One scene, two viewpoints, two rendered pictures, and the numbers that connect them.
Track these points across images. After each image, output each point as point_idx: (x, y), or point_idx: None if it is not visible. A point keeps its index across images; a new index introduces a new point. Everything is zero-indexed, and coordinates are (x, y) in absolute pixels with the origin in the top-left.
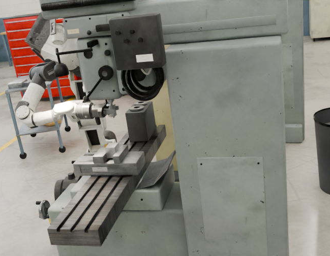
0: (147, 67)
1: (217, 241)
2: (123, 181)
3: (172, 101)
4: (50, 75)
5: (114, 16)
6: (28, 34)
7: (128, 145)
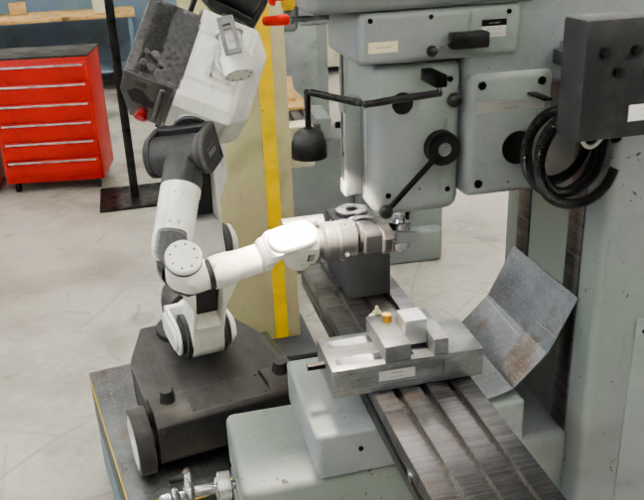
0: None
1: (638, 479)
2: (470, 394)
3: (616, 204)
4: (211, 158)
5: (489, 13)
6: (131, 54)
7: (356, 307)
